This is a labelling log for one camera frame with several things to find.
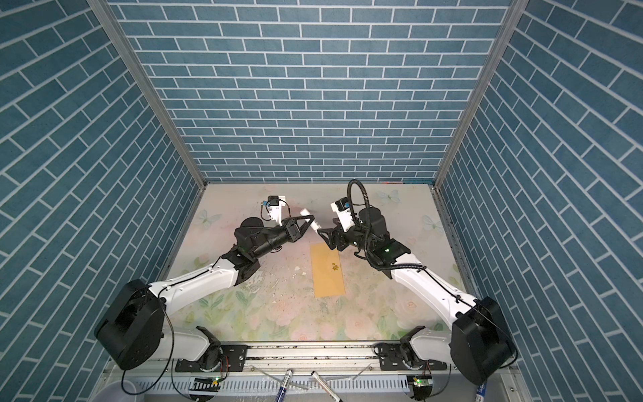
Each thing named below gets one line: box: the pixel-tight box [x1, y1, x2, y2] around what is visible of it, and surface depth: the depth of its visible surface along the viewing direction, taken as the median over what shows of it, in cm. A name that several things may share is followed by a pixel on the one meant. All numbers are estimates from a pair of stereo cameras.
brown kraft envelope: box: [310, 242, 345, 299], surface depth 93 cm
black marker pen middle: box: [310, 371, 344, 402], surface depth 71 cm
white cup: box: [92, 380, 138, 402], surface depth 65 cm
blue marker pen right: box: [475, 382, 488, 402], surface depth 69 cm
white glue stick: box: [299, 207, 322, 233], surface depth 77 cm
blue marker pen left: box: [274, 368, 294, 402], surface depth 69 cm
